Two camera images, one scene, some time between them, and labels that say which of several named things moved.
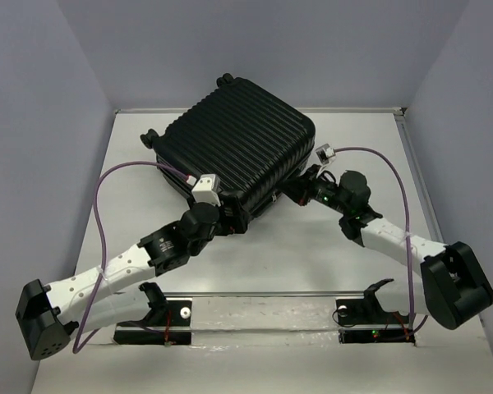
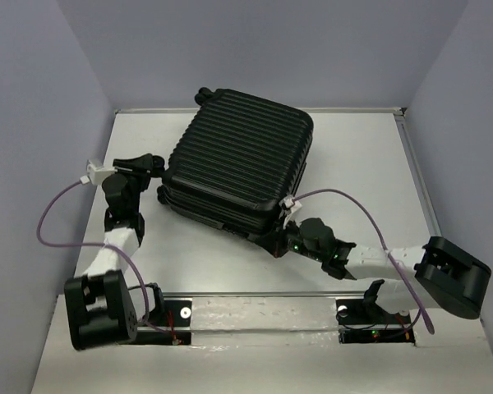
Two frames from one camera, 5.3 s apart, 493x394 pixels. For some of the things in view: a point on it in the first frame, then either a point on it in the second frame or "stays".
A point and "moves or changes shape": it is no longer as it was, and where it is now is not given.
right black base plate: x=370 y=312 stays
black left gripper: x=237 y=223 -> x=144 y=168
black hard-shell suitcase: x=250 y=141 moves or changes shape
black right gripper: x=301 y=194 -> x=274 y=242
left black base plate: x=179 y=315 stays
